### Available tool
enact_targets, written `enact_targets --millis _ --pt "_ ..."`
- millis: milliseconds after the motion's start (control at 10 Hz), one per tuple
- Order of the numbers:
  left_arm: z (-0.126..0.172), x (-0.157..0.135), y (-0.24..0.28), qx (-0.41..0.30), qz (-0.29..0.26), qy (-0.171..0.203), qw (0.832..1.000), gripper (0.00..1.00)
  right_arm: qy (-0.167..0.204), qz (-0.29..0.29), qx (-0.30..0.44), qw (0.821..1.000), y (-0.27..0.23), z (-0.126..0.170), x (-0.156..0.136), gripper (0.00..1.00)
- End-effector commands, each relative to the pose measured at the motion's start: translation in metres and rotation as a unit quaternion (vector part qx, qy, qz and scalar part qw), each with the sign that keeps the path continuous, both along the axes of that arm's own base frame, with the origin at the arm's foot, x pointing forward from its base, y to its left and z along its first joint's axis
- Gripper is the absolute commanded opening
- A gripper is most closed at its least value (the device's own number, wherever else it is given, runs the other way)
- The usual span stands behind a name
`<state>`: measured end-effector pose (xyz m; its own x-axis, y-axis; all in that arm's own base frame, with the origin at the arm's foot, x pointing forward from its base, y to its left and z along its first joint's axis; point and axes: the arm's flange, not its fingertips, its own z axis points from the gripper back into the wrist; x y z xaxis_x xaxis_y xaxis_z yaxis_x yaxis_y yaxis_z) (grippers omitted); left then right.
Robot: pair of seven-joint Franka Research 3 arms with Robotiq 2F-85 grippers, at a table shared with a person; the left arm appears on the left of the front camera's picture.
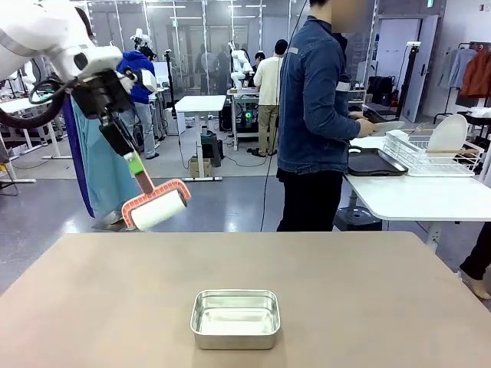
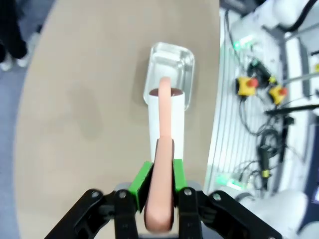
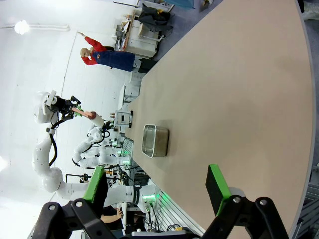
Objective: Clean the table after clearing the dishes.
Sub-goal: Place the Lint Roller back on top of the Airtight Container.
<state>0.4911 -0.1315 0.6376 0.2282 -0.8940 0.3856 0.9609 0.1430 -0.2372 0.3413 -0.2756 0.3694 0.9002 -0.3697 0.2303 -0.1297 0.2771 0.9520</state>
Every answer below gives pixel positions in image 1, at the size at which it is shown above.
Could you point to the black tripod pole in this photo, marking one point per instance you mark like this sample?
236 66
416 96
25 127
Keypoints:
406 84

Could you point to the white door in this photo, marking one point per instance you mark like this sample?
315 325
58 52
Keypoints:
420 69

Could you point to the person in cream shirt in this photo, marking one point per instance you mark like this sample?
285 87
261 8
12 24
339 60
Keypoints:
268 96

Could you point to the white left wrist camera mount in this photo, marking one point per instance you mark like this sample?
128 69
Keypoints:
147 79

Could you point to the dark brown serving tray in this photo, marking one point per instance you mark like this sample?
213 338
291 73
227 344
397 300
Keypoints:
376 165

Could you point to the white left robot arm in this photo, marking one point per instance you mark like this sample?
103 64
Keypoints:
38 27

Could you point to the black clothes rack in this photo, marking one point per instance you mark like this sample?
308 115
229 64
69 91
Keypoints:
445 111

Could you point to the black plastic stool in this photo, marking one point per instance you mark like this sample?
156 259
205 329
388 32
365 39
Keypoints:
356 219

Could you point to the person's right hand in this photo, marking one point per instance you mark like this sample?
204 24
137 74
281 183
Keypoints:
368 128

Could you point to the black bags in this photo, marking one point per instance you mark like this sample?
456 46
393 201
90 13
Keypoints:
379 90

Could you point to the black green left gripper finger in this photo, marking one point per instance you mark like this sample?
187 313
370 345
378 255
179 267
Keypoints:
119 140
128 132

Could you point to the person in black trousers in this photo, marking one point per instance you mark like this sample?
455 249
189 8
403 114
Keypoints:
477 260

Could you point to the person's left hand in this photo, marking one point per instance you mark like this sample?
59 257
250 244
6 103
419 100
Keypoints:
360 115

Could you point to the coral lint roller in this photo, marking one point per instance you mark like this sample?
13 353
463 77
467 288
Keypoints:
157 209

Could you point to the white shoe rack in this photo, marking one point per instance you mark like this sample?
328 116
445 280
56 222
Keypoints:
356 101

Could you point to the person's right forearm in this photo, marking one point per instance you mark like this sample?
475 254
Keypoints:
343 128

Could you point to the cardboard box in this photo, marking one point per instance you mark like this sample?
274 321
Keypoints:
199 168

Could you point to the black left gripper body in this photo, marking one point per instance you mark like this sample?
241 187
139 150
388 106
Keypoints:
101 96

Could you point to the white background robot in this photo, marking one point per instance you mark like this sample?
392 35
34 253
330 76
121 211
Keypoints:
28 76
140 40
239 65

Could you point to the orange hanging jacket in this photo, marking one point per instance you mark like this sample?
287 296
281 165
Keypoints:
477 74

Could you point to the person in denim jacket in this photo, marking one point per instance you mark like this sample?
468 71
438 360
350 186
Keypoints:
310 115

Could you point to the rectangular steel container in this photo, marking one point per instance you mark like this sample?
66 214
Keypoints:
234 326

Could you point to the white background table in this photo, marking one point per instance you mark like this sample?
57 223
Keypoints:
15 105
199 102

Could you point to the long-haired woman in blue gown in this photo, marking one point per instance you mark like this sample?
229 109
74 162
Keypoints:
99 180

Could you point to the dark stool with cup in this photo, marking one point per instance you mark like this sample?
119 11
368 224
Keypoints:
211 149

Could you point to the white side table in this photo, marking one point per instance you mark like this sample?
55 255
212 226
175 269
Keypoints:
422 195

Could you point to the light blue hanging shirt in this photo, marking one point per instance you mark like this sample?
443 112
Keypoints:
458 67

